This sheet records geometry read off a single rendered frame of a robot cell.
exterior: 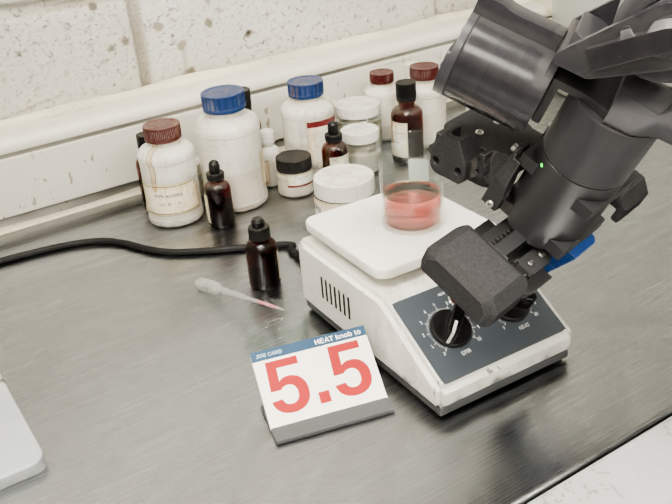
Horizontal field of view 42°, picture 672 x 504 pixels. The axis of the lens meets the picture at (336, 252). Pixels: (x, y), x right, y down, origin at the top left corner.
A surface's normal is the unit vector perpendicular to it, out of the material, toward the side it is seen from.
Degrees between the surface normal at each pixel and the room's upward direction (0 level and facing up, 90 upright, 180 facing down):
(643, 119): 56
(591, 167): 108
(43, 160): 90
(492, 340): 30
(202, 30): 90
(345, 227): 0
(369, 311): 90
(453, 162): 94
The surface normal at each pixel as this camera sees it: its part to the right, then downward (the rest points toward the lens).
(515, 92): -0.32, 0.40
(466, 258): 0.21, -0.58
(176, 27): 0.55, 0.36
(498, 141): 0.02, -0.78
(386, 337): -0.85, 0.30
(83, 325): -0.07, -0.88
